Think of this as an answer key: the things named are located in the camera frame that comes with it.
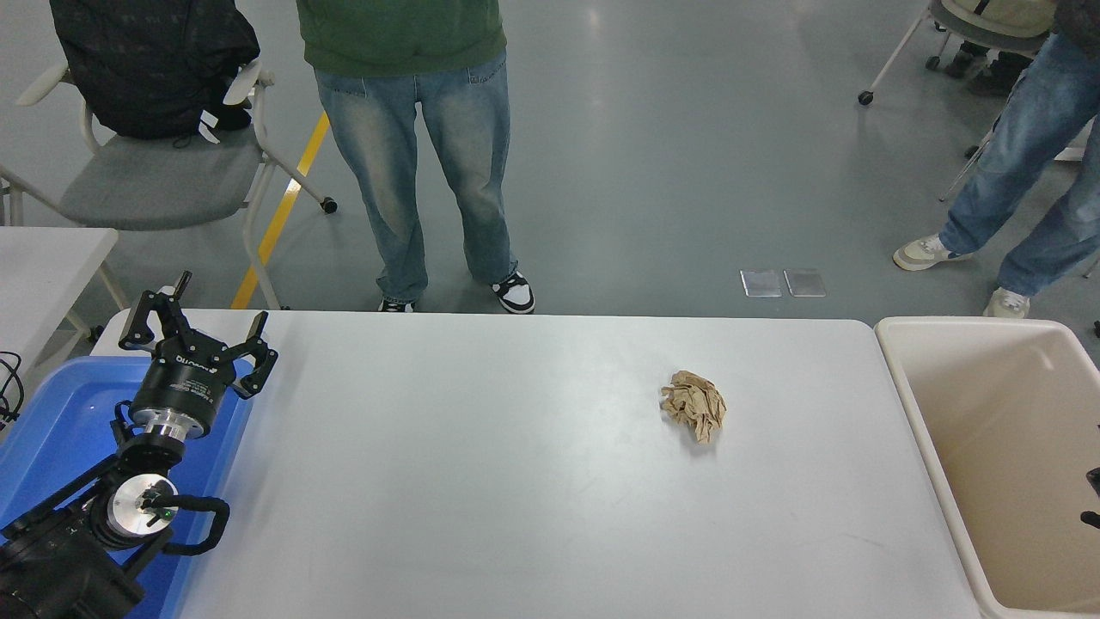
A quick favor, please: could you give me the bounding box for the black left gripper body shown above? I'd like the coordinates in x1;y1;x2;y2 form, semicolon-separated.
129;335;241;432

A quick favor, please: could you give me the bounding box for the blue plastic tray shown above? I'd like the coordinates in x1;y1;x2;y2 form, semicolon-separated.
0;355;256;619

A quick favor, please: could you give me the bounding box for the white side table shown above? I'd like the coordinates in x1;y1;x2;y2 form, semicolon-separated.
0;226;130;388

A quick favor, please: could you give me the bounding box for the grey seat white chair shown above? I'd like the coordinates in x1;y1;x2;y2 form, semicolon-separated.
0;58;339;310

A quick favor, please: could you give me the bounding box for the yellow floor tape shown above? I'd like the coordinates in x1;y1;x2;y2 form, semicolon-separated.
230;112;331;310

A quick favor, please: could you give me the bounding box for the black jacket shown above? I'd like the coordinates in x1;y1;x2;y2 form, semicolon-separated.
49;0;260;141

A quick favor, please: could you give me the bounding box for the person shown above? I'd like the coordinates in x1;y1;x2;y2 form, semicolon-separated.
941;0;1060;97
296;0;535;315
892;0;1100;320

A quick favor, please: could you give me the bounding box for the crumpled tan paper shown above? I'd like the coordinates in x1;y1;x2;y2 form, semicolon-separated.
660;371;728;445

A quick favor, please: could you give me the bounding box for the large pale plastic bin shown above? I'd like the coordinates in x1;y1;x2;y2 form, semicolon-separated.
874;316;1100;619

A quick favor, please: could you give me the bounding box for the wheeled office chair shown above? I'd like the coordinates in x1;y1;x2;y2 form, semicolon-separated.
858;0;1054;107

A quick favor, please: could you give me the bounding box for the black cable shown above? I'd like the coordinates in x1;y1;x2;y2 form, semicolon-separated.
0;350;25;428

